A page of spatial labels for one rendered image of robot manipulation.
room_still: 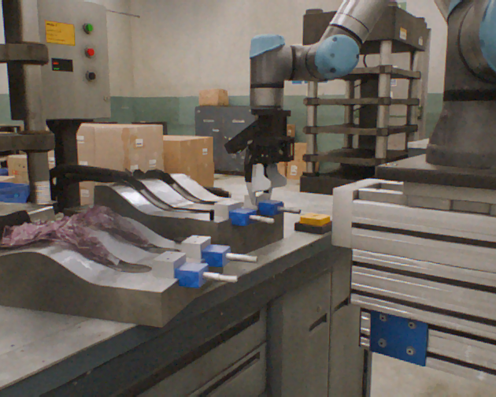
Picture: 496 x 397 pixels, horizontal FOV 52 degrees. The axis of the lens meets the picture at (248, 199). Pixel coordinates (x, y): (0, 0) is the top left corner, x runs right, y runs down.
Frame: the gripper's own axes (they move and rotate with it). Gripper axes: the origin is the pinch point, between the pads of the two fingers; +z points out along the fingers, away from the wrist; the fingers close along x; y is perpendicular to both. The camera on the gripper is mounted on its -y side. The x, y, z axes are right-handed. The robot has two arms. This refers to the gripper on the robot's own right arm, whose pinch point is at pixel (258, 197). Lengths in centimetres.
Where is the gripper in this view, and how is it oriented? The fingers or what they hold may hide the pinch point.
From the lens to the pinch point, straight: 116.1
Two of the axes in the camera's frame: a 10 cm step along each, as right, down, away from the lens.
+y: 8.2, 1.0, -5.6
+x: 5.7, -1.5, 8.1
